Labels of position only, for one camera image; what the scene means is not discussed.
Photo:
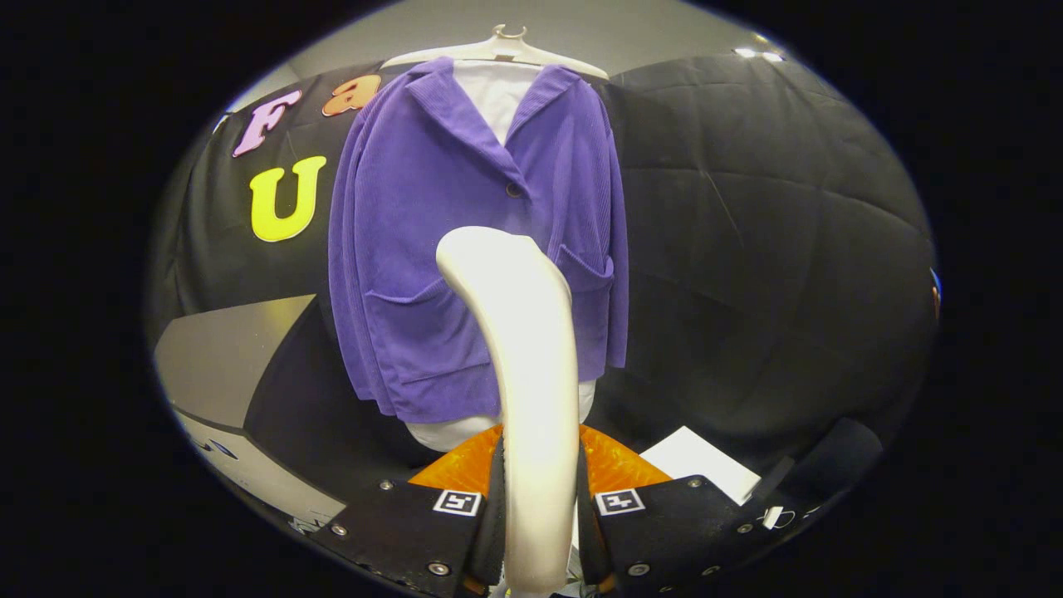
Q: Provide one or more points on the grey cabinet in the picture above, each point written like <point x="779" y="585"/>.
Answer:
<point x="224" y="349"/>

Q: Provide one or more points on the white garment steamer head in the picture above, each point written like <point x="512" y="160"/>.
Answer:
<point x="531" y="374"/>

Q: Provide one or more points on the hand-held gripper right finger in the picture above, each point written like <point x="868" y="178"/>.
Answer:
<point x="673" y="531"/>

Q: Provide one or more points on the ceiling light panel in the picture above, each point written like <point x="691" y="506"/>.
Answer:
<point x="757" y="54"/>

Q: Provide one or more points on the white sheet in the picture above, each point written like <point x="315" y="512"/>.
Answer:
<point x="698" y="461"/>

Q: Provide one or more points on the black flat object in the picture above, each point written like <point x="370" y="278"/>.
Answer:
<point x="839" y="453"/>

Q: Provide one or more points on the white shirt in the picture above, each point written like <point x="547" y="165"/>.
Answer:
<point x="494" y="95"/>

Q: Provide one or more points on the white clothes hanger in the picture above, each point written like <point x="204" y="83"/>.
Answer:
<point x="498" y="50"/>

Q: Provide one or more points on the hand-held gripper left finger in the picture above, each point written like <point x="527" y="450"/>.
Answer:
<point x="407" y="531"/>

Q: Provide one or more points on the black backdrop cloth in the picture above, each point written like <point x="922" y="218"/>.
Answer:
<point x="747" y="249"/>

